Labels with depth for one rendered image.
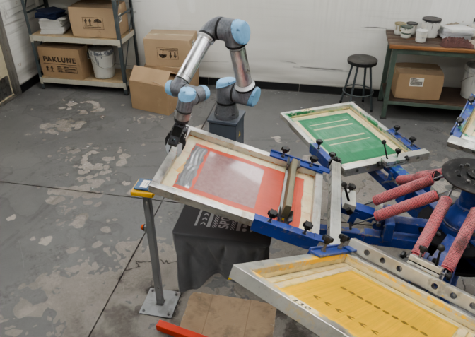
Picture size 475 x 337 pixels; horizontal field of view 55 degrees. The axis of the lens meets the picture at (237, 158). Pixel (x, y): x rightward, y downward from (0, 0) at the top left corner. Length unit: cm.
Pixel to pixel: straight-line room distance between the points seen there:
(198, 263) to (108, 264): 130
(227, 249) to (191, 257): 22
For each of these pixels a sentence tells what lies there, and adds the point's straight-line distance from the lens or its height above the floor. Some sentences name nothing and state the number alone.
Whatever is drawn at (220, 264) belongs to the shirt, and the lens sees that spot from 238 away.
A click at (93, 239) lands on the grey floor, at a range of 382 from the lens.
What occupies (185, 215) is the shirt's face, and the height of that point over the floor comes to 95.
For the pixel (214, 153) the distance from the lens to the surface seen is 242.
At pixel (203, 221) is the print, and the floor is 95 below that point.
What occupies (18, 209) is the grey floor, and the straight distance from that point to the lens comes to 436.
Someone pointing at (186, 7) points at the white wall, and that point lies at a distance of 607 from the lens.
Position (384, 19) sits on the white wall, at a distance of 586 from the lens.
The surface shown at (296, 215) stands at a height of 106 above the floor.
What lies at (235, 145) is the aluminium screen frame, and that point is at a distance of 247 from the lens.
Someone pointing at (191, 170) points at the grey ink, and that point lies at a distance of 224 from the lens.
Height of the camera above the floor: 244
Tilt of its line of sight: 32 degrees down
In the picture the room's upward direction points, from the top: straight up
